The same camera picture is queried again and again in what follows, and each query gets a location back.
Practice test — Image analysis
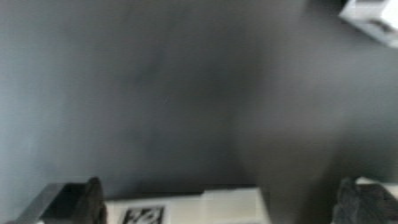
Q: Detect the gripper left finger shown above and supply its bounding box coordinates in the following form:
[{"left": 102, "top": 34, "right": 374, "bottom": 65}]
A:
[{"left": 15, "top": 177, "right": 107, "bottom": 224}]

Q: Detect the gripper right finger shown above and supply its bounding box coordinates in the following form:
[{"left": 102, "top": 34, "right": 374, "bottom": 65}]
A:
[{"left": 333, "top": 178, "right": 398, "bottom": 224}]

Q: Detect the white chair back frame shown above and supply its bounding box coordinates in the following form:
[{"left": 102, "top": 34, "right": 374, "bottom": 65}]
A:
[{"left": 106, "top": 188, "right": 271, "bottom": 224}]

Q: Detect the white cube leg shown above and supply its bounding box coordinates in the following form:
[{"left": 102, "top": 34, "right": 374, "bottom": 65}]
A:
[{"left": 340, "top": 0, "right": 398, "bottom": 49}]

